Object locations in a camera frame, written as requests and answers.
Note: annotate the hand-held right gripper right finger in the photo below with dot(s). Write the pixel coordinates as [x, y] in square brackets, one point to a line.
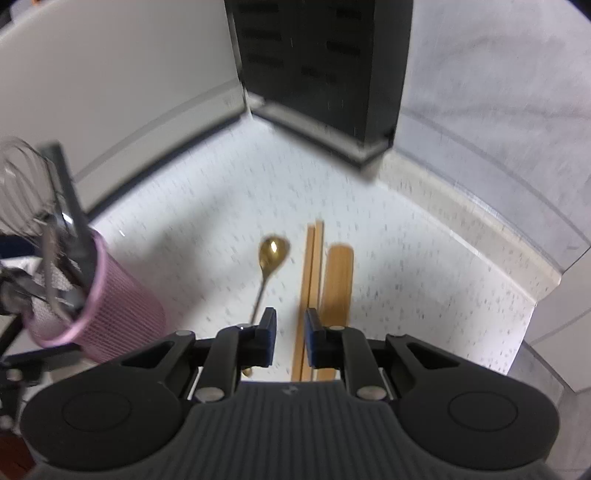
[312, 339]

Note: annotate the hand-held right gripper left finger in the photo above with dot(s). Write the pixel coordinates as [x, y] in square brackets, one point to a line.
[268, 337]

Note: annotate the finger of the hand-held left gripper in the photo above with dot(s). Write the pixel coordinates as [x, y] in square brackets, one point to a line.
[27, 362]
[21, 247]

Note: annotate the small wooden spatula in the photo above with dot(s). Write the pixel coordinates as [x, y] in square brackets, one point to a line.
[339, 286]

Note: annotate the gold spoon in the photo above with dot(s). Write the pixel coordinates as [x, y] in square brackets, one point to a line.
[273, 254]

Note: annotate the pink mesh utensil cup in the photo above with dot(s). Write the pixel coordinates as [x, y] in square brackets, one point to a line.
[124, 304]

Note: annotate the white countertop sterilizer appliance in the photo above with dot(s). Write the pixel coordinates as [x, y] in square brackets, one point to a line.
[115, 83]

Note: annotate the black knife block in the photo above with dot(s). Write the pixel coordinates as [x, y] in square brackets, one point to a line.
[314, 69]

